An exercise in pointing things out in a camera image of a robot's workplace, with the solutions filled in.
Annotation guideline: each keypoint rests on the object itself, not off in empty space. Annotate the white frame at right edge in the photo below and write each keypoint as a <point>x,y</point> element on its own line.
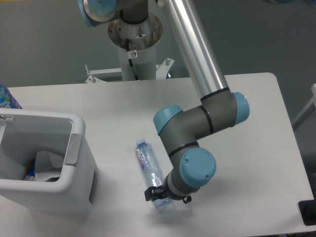
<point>306,111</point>

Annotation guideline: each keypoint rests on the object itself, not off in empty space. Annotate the blue snack wrapper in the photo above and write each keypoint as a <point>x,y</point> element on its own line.
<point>31,176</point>

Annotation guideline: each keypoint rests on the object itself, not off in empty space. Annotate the clear plastic bag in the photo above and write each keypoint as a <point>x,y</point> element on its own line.
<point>48,165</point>

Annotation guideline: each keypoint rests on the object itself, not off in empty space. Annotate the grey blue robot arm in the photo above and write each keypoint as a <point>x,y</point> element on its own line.
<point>211,106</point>

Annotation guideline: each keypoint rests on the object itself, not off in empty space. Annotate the white bracket frame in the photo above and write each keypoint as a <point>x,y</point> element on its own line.
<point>163,69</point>
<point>106,75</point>

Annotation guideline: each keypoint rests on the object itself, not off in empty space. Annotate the blue patterned bottle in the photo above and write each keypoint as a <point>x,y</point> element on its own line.
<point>7,100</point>

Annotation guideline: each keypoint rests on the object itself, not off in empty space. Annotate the clear plastic water bottle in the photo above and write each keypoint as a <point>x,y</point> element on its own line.
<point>149,164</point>

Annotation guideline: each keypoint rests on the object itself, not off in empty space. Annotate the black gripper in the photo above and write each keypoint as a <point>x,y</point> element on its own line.
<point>155,193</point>

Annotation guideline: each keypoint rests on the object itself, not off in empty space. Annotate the black device at table edge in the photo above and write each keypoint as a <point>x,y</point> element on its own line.
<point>308,211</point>

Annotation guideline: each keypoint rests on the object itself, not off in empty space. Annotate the white right bracket frame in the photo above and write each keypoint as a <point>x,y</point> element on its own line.
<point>163,69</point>

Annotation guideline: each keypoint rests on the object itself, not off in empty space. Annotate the white plastic trash can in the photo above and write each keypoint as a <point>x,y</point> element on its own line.
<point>23,133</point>

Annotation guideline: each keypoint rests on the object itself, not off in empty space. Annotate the white left bracket frame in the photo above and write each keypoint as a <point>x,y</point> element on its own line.
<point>106,75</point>

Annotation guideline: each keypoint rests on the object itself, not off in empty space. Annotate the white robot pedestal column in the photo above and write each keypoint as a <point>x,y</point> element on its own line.
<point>137,46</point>

